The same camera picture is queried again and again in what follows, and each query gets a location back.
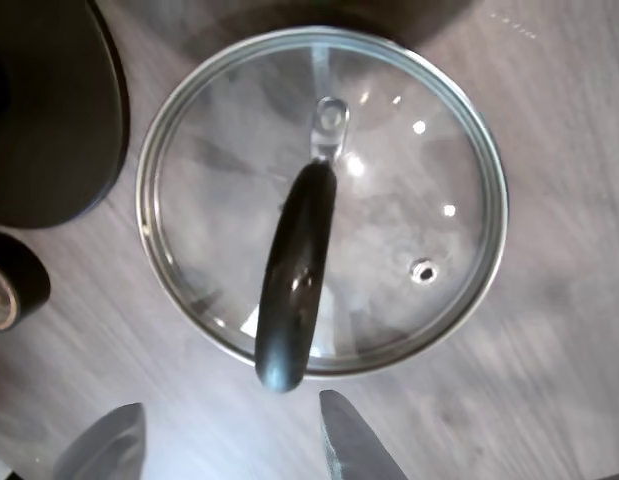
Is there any glass lid black handle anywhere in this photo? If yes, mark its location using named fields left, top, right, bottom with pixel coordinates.
left=135, top=24, right=508, bottom=395

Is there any black round disc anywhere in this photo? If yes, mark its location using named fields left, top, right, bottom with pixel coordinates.
left=0, top=0, right=132, bottom=231

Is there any black tape roll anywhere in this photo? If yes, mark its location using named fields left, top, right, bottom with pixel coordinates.
left=0, top=230, right=53, bottom=334

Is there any gripper right finger with grey tip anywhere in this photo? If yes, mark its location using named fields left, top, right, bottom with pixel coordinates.
left=318, top=389, right=411, bottom=480

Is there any gripper left finger with grey tip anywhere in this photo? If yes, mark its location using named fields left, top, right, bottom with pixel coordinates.
left=52, top=401, right=148, bottom=480

